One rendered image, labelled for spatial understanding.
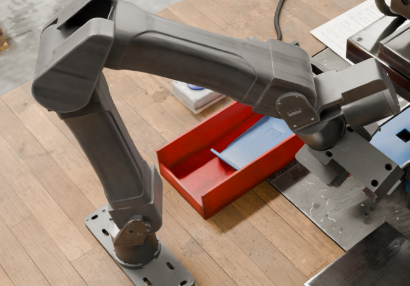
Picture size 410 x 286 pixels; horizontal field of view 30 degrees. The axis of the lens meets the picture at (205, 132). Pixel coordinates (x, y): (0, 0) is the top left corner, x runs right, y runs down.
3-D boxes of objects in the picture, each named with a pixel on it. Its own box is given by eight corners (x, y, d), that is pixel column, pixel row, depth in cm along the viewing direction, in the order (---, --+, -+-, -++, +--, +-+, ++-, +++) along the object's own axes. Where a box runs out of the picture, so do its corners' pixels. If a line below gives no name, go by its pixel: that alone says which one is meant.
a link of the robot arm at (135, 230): (151, 166, 105) (110, 170, 105) (150, 219, 99) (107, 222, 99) (157, 194, 110) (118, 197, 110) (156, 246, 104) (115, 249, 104)
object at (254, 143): (211, 161, 122) (210, 149, 120) (276, 109, 129) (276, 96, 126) (243, 184, 118) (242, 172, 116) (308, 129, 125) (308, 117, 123)
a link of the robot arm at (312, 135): (348, 98, 95) (330, 76, 90) (360, 138, 93) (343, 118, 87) (298, 117, 98) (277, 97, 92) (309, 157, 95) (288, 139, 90)
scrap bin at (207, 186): (160, 174, 122) (155, 149, 117) (279, 99, 131) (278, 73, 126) (205, 221, 115) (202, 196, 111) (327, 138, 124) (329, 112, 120)
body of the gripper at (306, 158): (384, 130, 99) (367, 109, 93) (332, 189, 99) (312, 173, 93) (348, 103, 102) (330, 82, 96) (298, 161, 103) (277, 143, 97)
